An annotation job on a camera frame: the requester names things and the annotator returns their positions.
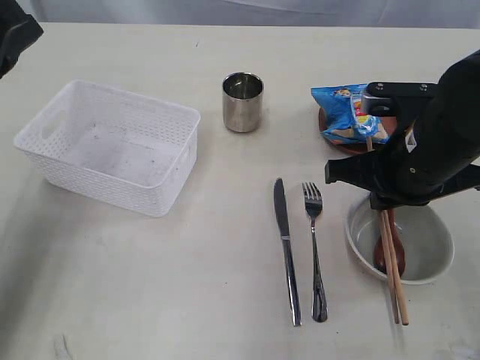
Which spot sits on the silver fork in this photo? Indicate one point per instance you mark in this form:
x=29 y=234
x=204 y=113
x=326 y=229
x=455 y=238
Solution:
x=313 y=203

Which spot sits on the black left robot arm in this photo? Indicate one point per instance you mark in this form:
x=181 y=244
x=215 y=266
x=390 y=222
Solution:
x=19 y=31

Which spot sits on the white perforated plastic basket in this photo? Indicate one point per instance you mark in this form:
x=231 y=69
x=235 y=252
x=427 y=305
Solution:
x=114 y=146

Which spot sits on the blue chip bag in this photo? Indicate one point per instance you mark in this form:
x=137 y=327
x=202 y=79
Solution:
x=345 y=122

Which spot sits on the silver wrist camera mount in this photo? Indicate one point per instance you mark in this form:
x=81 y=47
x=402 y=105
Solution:
x=396 y=98

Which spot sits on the brown wooden chopstick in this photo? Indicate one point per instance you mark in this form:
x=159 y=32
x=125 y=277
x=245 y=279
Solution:
x=388 y=265
x=401 y=301

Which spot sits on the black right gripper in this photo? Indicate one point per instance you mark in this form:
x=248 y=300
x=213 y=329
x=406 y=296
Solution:
x=429 y=155

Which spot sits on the brown wooden spoon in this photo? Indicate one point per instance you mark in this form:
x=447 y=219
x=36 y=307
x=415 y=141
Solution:
x=378 y=257

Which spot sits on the brown round plate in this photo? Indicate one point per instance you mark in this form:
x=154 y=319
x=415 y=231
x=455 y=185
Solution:
x=389 y=123

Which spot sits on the silver table knife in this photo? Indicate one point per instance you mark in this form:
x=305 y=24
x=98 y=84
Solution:
x=280 y=209

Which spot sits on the shiny steel cup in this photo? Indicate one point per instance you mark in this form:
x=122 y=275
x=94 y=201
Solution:
x=242 y=101

